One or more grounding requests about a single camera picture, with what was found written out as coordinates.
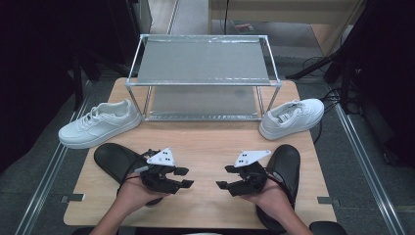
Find hand-held gripper cable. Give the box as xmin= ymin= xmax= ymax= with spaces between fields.
xmin=116 ymin=150 xmax=151 ymax=197
xmin=263 ymin=167 xmax=297 ymax=210

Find grey table bracket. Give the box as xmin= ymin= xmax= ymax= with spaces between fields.
xmin=317 ymin=196 xmax=341 ymax=208
xmin=60 ymin=193 xmax=86 ymax=204

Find right hand-held gripper cable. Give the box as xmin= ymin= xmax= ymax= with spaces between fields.
xmin=263 ymin=167 xmax=297 ymax=210

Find white sneaker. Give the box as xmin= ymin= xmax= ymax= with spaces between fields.
xmin=258 ymin=98 xmax=325 ymax=141
xmin=58 ymin=98 xmax=143 ymax=150

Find metal shoe rack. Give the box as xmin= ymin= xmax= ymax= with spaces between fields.
xmin=124 ymin=33 xmax=283 ymax=122

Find black metal stand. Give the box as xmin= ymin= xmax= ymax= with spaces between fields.
xmin=71 ymin=52 xmax=131 ymax=112

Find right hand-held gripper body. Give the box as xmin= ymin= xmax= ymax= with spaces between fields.
xmin=226 ymin=149 xmax=273 ymax=198

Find person's right hand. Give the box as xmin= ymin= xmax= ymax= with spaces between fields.
xmin=240 ymin=175 xmax=297 ymax=220

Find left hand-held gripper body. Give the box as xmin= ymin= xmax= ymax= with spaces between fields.
xmin=133 ymin=147 xmax=181 ymax=196

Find metal floor rail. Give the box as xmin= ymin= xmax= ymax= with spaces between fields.
xmin=335 ymin=105 xmax=406 ymax=235
xmin=14 ymin=81 xmax=94 ymax=235

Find black tripod stand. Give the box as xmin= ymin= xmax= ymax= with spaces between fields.
xmin=286 ymin=45 xmax=363 ymax=116

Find wooden cabinet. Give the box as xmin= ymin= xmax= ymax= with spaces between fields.
xmin=208 ymin=0 xmax=366 ymax=57

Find left hand-held gripper cable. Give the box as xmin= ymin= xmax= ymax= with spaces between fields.
xmin=116 ymin=150 xmax=151 ymax=197

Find black chair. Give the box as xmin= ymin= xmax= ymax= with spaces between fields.
xmin=309 ymin=220 xmax=347 ymax=235

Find black curtain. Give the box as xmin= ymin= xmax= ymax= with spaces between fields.
xmin=0 ymin=0 xmax=141 ymax=174
xmin=339 ymin=0 xmax=415 ymax=167

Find red and green booklet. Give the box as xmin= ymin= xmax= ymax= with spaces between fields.
xmin=232 ymin=20 xmax=256 ymax=35

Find person's left hand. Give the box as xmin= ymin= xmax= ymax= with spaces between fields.
xmin=116 ymin=174 xmax=171 ymax=217

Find black slipper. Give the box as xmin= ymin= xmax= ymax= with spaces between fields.
xmin=255 ymin=144 xmax=301 ymax=235
xmin=93 ymin=142 xmax=164 ymax=208

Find black floor cable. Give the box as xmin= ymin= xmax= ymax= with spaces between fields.
xmin=312 ymin=87 xmax=363 ymax=145

